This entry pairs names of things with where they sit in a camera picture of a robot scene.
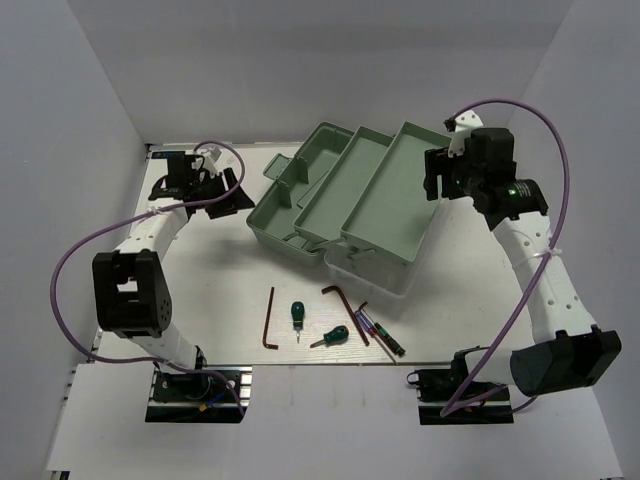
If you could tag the black green precision screwdriver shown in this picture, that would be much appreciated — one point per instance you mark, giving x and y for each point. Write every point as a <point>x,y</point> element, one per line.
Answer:
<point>389,341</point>

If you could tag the large brown hex key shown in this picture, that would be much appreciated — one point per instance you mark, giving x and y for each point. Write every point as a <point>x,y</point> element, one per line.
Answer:
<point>338,291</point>

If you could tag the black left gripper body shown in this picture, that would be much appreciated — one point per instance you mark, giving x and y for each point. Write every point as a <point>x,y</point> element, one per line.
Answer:
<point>210,186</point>

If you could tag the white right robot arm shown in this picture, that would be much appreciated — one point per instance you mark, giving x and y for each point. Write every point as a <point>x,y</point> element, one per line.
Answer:
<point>569,350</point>

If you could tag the blue red precision screwdriver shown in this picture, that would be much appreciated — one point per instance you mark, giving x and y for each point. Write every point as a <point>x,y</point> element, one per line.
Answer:
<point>377,337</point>

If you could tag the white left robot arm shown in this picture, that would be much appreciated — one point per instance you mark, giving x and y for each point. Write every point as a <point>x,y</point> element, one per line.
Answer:
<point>132,296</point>

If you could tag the long thin brown hex key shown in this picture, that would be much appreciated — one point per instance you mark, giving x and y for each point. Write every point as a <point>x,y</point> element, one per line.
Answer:
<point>265,343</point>

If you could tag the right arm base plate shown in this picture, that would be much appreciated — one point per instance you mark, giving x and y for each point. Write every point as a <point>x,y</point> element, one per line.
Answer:
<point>435,385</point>

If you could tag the green plastic toolbox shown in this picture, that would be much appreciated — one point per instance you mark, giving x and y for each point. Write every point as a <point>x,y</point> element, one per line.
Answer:
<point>353,200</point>

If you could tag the green orange stubby screwdriver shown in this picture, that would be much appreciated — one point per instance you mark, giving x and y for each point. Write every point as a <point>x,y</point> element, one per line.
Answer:
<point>337,335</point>

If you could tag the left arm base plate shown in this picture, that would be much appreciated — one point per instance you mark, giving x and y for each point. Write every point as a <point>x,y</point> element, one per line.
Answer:
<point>196,399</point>

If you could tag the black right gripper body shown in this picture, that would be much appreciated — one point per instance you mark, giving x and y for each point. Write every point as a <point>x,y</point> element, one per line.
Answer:
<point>458,177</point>

